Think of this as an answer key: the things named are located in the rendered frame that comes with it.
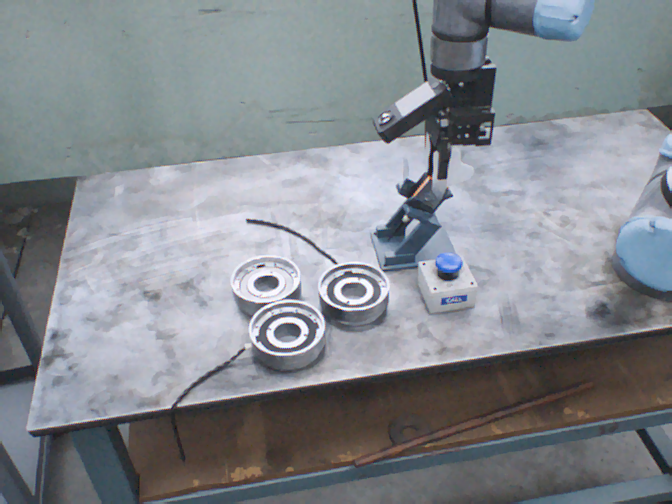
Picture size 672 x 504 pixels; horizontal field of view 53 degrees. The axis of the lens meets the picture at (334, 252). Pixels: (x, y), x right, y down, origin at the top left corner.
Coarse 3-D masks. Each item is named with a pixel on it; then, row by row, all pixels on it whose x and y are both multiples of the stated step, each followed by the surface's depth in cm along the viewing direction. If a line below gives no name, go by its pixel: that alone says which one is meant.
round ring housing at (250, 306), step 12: (240, 264) 103; (252, 264) 104; (264, 264) 104; (276, 264) 104; (288, 264) 103; (240, 276) 102; (252, 276) 102; (264, 276) 102; (276, 276) 102; (300, 276) 100; (252, 288) 100; (276, 288) 100; (300, 288) 100; (240, 300) 98; (252, 300) 96; (264, 300) 96; (276, 300) 96; (252, 312) 98
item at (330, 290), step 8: (344, 272) 102; (352, 272) 102; (336, 280) 101; (368, 280) 101; (328, 288) 100; (376, 288) 99; (328, 296) 98; (376, 296) 98; (336, 304) 97; (344, 304) 97; (360, 304) 97; (368, 304) 97
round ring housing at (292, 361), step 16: (272, 304) 96; (288, 304) 96; (304, 304) 96; (256, 320) 94; (288, 320) 95; (320, 320) 94; (272, 336) 92; (304, 336) 92; (320, 336) 91; (256, 352) 91; (272, 352) 89; (304, 352) 89; (272, 368) 92; (288, 368) 91
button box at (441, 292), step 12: (420, 264) 101; (432, 264) 101; (420, 276) 101; (432, 276) 99; (444, 276) 98; (456, 276) 98; (468, 276) 98; (420, 288) 102; (432, 288) 97; (444, 288) 97; (456, 288) 97; (468, 288) 97; (432, 300) 97; (444, 300) 97; (456, 300) 98; (468, 300) 98; (432, 312) 99
